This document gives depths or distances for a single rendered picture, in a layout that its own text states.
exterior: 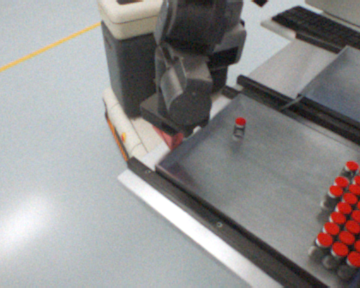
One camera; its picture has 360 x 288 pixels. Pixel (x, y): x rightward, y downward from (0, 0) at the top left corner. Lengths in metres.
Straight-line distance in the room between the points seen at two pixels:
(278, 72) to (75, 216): 1.14
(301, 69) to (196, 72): 0.51
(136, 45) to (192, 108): 0.97
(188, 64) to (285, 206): 0.30
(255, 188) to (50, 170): 1.40
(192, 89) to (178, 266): 1.14
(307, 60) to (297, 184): 0.41
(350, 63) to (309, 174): 0.41
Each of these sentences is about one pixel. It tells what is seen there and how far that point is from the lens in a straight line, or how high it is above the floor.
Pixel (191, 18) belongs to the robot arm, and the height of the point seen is 1.16.
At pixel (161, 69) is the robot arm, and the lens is 0.49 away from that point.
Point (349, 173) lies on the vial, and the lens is 0.64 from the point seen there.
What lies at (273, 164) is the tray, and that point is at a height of 0.88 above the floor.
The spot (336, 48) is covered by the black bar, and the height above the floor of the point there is 0.90.
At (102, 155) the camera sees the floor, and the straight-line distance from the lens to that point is 1.86.
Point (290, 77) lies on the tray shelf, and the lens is 0.87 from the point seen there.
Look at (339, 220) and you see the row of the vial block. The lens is 0.56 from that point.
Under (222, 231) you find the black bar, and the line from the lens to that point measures 0.53.
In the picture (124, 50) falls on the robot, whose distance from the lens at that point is 1.38.
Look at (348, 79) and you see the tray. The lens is 0.92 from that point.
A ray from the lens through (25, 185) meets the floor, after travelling 1.85.
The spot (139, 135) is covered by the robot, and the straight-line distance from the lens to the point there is 1.54.
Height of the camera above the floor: 1.36
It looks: 46 degrees down
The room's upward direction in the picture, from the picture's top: straight up
